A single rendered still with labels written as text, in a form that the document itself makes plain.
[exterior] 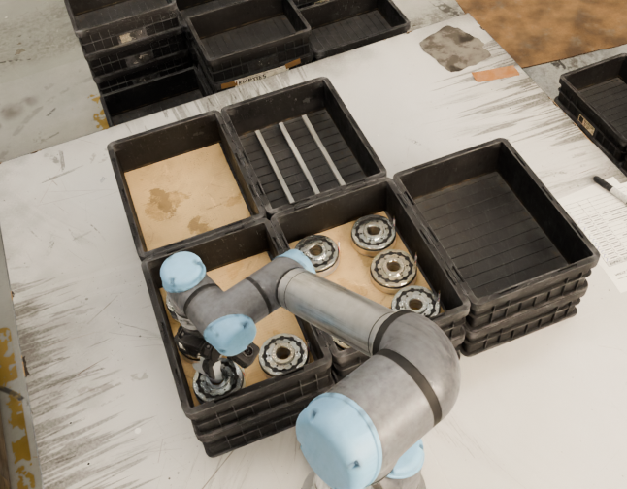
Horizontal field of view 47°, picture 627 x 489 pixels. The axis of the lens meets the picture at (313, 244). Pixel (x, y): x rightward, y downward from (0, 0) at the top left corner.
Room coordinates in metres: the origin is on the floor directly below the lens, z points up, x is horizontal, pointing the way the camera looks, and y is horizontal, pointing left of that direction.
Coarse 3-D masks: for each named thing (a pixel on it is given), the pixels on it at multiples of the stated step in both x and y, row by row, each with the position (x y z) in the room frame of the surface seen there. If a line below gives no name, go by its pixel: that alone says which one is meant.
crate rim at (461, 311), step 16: (352, 192) 1.10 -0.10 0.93; (400, 192) 1.08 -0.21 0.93; (304, 208) 1.07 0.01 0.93; (272, 224) 1.03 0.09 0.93; (416, 224) 0.98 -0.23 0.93; (448, 272) 0.84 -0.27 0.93; (464, 304) 0.76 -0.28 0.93; (432, 320) 0.73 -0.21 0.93; (448, 320) 0.74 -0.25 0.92; (336, 352) 0.69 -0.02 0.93; (352, 352) 0.68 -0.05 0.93
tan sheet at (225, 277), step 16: (256, 256) 1.02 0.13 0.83; (208, 272) 1.00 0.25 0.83; (224, 272) 0.99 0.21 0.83; (240, 272) 0.98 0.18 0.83; (160, 288) 0.97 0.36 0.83; (224, 288) 0.94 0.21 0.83; (272, 320) 0.84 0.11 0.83; (288, 320) 0.84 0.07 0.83; (256, 336) 0.81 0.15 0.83; (192, 368) 0.75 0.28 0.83; (256, 368) 0.73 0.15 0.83
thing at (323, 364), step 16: (256, 224) 1.04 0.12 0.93; (208, 240) 1.01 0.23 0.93; (272, 240) 0.99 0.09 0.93; (160, 256) 0.98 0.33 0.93; (144, 272) 0.94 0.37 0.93; (160, 320) 0.81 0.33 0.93; (320, 336) 0.73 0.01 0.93; (176, 368) 0.70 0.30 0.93; (304, 368) 0.66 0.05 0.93; (320, 368) 0.66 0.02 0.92; (176, 384) 0.66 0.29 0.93; (256, 384) 0.64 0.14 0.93; (272, 384) 0.64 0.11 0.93; (224, 400) 0.62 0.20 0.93; (240, 400) 0.62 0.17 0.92; (192, 416) 0.60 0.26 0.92
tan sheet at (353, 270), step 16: (352, 224) 1.08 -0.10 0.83; (336, 240) 1.04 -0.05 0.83; (400, 240) 1.02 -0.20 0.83; (352, 256) 0.99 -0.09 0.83; (336, 272) 0.95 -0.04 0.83; (352, 272) 0.94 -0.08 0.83; (368, 272) 0.94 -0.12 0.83; (352, 288) 0.90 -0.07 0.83; (368, 288) 0.89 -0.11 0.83; (384, 304) 0.85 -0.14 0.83
